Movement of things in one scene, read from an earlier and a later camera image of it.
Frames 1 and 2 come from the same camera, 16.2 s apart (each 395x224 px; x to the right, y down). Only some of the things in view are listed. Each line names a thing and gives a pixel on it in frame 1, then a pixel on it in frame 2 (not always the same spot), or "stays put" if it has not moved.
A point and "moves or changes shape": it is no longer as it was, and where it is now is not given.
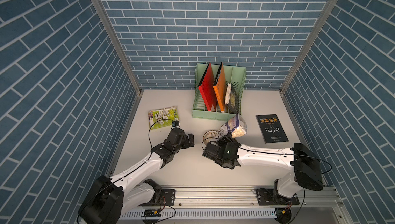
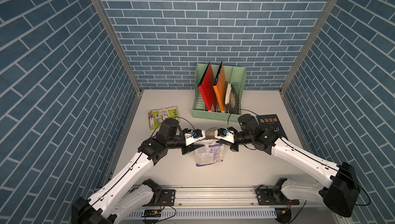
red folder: [207, 87] stays put
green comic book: [160, 118] stays put
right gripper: [228, 139] -> [228, 142]
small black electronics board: [151, 213] stays put
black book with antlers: [271, 129] stays put
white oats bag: [236, 126] moves or changes shape
